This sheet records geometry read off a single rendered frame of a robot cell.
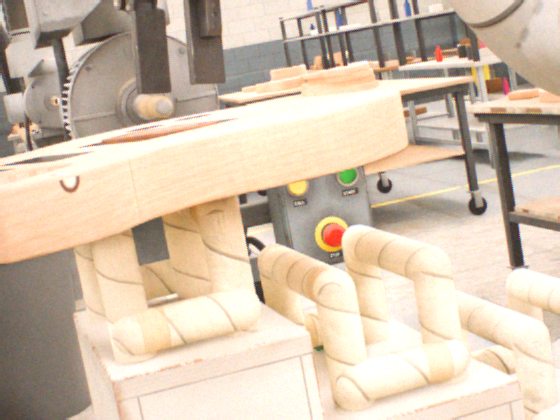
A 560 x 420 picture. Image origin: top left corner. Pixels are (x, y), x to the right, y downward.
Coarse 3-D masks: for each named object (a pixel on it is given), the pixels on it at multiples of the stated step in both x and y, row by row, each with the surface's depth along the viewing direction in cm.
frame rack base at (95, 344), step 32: (288, 320) 87; (96, 352) 88; (160, 352) 84; (192, 352) 82; (224, 352) 81; (256, 352) 81; (288, 352) 82; (96, 384) 94; (128, 384) 79; (160, 384) 80; (192, 384) 80; (224, 384) 81; (256, 384) 82; (288, 384) 82; (96, 416) 104; (128, 416) 79; (160, 416) 80; (192, 416) 80; (224, 416) 81; (256, 416) 82; (288, 416) 82; (320, 416) 83
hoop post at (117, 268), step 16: (96, 240) 81; (112, 240) 81; (128, 240) 82; (96, 256) 82; (112, 256) 81; (128, 256) 82; (96, 272) 82; (112, 272) 82; (128, 272) 82; (112, 288) 82; (128, 288) 82; (112, 304) 82; (128, 304) 82; (144, 304) 83; (112, 320) 82
